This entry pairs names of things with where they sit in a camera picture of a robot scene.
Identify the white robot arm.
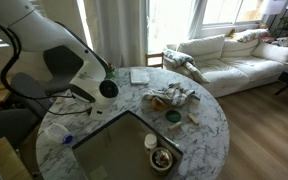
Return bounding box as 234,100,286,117
0,0,119,120

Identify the wooden block near lid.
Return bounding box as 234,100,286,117
169,122,182,130

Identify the wooden block right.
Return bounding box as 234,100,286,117
187,113,199,125

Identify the folded white paper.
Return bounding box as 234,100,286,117
130,68,150,84

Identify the striped crumpled cloth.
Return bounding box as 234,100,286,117
143,83,200,106

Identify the wooden chair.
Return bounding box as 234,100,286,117
145,53,163,68

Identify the green hot sauce bottle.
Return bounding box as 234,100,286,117
108,63,116,80

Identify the patterned throw blanket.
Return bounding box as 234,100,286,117
163,49,210,83

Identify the bowl with food scraps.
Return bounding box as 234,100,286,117
149,147,173,173

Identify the white sofa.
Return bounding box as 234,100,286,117
166,34,288,97

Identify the clear bottle blue cap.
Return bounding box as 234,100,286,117
44,123,73,144

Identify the grey office chair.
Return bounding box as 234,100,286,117
0,72,53,147

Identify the floral cushion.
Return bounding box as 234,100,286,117
233,29,269,43

